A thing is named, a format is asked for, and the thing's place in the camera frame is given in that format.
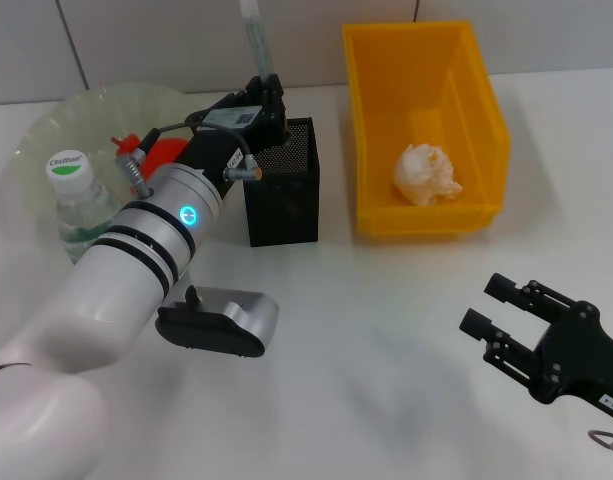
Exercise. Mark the yellow plastic bin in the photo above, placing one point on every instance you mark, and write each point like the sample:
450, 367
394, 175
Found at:
426, 100

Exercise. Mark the red-orange soft toy orange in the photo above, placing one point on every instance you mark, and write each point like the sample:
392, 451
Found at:
166, 152

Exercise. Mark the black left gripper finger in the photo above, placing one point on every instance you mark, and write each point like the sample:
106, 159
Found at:
273, 110

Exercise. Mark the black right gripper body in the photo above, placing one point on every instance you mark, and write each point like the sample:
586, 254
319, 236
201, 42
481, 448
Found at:
581, 360

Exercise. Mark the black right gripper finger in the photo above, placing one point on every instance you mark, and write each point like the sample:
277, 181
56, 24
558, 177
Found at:
501, 287
473, 322

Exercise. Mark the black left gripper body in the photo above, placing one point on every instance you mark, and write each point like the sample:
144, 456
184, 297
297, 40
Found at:
211, 145

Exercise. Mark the black mesh pen holder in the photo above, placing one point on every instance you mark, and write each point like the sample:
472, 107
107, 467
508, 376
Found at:
286, 215

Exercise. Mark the white paper ball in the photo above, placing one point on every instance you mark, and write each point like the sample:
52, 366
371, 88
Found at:
421, 172

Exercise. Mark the grey marker pen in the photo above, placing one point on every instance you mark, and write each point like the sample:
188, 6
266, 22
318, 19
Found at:
258, 45

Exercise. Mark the clear bottle with green label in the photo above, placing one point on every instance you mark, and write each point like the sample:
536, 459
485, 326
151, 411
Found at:
76, 190

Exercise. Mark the pale green glass fruit plate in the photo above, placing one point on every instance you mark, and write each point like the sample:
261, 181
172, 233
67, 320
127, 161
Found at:
86, 120

